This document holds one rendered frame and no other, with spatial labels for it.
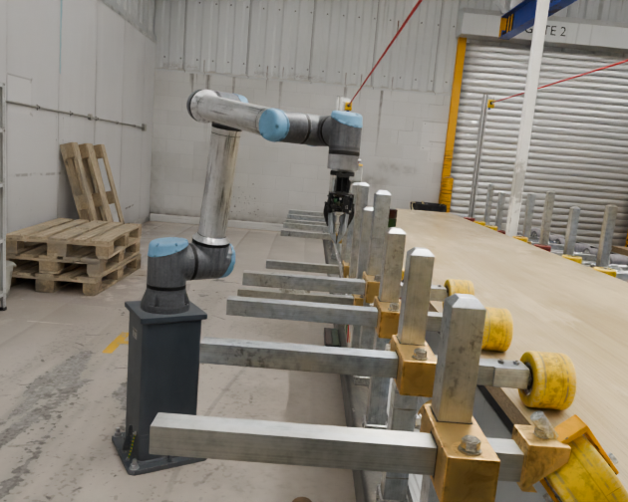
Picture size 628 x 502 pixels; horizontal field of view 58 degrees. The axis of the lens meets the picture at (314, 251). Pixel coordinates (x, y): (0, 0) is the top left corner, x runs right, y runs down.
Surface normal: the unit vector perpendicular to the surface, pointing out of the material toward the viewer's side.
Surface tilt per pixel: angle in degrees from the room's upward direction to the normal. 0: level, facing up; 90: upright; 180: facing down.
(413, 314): 90
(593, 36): 90
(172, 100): 90
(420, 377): 90
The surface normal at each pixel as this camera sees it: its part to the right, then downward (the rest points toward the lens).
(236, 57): 0.02, 0.16
